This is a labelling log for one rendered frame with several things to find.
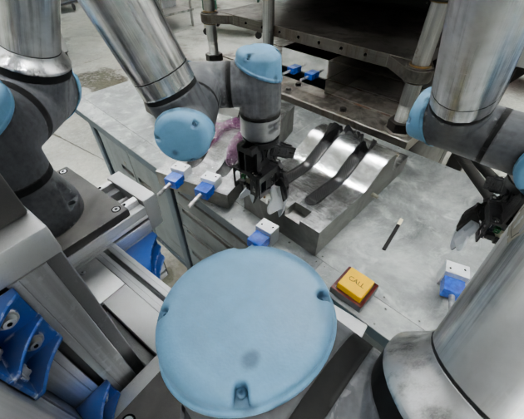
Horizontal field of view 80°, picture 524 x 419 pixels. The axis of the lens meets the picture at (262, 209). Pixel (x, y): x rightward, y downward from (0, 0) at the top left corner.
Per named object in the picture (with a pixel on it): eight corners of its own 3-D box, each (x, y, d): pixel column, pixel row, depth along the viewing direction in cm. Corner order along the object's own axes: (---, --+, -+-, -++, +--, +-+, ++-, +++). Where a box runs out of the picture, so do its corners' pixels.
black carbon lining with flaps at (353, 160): (313, 214, 81) (318, 185, 75) (268, 186, 89) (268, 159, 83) (378, 158, 100) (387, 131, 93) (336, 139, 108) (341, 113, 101)
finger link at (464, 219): (449, 227, 63) (484, 201, 57) (449, 222, 64) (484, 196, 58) (471, 239, 63) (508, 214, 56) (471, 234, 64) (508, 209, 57)
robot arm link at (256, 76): (231, 41, 52) (282, 40, 52) (236, 104, 60) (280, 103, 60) (227, 57, 47) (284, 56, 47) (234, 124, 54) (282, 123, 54)
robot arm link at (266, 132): (257, 101, 61) (291, 112, 57) (257, 121, 64) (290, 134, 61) (230, 115, 57) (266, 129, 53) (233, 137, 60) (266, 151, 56)
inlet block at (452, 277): (458, 327, 67) (470, 315, 63) (432, 317, 68) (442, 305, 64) (459, 280, 75) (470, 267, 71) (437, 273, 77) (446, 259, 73)
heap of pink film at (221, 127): (236, 169, 97) (235, 147, 92) (190, 154, 103) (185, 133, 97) (272, 130, 114) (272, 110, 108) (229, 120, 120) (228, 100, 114)
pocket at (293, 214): (299, 231, 79) (300, 220, 77) (283, 220, 82) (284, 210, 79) (310, 221, 82) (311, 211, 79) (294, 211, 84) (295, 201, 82)
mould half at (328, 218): (314, 256, 80) (322, 219, 71) (244, 208, 93) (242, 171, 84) (402, 170, 106) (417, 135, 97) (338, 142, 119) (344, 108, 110)
